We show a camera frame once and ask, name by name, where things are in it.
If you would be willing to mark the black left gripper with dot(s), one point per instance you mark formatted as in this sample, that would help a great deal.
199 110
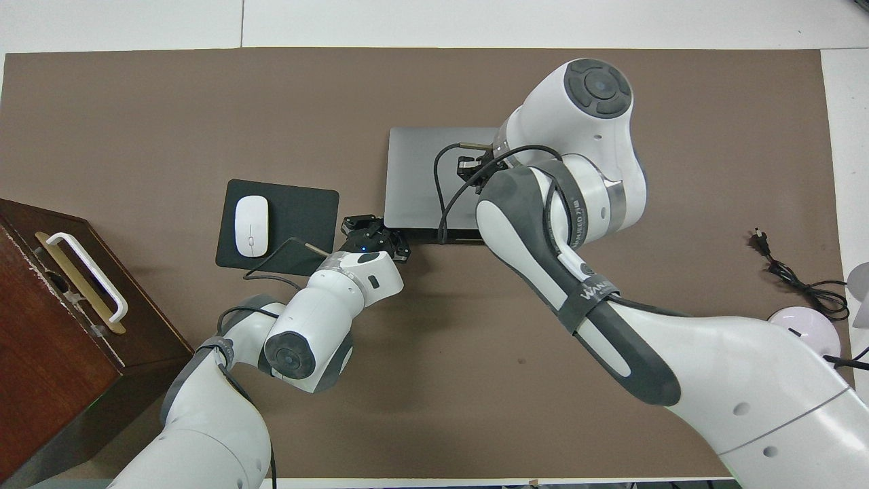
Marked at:
366 243

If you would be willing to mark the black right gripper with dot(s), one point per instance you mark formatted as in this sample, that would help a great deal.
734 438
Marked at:
490 166

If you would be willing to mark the grey laptop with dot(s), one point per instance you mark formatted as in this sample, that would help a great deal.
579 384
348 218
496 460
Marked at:
414 176

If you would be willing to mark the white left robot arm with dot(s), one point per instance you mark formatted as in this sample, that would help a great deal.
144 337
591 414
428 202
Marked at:
204 421

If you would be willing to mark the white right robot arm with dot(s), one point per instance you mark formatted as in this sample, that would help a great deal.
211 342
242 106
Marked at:
713 367

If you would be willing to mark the black mouse pad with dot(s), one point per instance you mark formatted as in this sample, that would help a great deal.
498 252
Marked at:
299 224

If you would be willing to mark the white computer mouse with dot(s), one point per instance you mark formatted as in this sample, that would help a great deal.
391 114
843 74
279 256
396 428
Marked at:
252 226

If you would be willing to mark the brown table mat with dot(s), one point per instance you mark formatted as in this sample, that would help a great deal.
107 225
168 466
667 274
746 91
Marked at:
204 109

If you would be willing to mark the dark wooden box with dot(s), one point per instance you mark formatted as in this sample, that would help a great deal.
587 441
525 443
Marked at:
61 367

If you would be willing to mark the white desk lamp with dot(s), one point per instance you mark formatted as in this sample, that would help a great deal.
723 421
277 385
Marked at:
808 326

